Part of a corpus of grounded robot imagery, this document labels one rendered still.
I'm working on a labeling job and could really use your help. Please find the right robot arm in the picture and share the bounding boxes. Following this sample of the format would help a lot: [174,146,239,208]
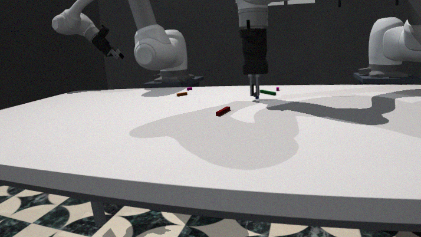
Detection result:
[52,0,195,83]

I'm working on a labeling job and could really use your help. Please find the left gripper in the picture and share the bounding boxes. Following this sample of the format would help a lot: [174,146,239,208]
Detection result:
[238,8,268,96]

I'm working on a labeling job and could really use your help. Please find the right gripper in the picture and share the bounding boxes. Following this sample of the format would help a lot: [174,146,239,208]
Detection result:
[85,25,125,60]

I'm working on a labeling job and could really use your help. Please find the red rod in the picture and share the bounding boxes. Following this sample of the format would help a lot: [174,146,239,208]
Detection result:
[216,107,230,116]

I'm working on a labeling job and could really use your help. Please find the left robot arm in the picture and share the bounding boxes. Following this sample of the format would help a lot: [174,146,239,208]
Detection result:
[236,0,421,78]

